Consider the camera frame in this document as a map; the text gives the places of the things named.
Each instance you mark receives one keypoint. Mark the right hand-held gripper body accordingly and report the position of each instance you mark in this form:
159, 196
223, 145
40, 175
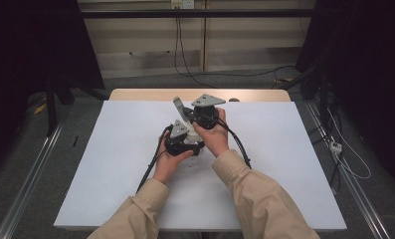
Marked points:
205, 114

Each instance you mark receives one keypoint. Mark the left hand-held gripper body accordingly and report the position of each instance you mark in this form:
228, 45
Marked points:
180, 146

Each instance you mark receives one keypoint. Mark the person's left hand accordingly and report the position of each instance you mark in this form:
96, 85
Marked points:
168, 164

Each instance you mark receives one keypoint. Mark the person's right hand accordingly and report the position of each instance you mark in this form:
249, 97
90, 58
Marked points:
216, 139

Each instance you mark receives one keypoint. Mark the black metal stand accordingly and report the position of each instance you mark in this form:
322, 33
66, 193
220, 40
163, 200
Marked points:
51, 106

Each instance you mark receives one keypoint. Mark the white power strip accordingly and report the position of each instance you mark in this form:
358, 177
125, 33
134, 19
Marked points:
335, 147

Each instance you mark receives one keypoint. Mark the yellow tape piece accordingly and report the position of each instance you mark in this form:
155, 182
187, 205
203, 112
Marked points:
40, 109

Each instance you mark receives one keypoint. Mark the black curtain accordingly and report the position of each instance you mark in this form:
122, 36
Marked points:
367, 59
26, 46

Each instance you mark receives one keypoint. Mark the beige vertical wall strip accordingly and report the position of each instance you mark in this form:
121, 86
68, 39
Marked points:
203, 43

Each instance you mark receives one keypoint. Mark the white wall socket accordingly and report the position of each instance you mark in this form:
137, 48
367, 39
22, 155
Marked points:
182, 4

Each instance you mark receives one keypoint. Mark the metal floor rail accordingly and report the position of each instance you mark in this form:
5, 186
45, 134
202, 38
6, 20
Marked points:
354, 186
26, 186

